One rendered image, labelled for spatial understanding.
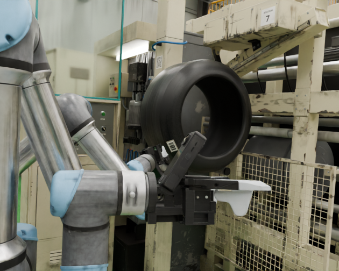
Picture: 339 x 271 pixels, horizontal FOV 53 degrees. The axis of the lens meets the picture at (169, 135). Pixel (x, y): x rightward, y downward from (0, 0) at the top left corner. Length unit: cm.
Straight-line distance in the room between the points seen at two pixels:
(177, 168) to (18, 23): 32
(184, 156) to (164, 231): 162
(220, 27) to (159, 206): 162
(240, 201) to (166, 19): 165
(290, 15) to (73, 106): 118
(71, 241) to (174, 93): 114
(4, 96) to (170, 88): 116
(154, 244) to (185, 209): 161
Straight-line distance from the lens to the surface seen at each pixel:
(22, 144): 125
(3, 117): 54
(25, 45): 55
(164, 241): 220
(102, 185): 55
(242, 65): 209
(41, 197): 221
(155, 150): 136
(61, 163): 66
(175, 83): 163
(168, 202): 59
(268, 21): 181
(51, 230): 228
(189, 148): 58
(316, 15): 181
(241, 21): 196
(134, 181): 56
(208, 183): 56
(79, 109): 108
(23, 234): 71
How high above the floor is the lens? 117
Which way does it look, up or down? 3 degrees down
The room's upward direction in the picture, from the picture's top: 3 degrees clockwise
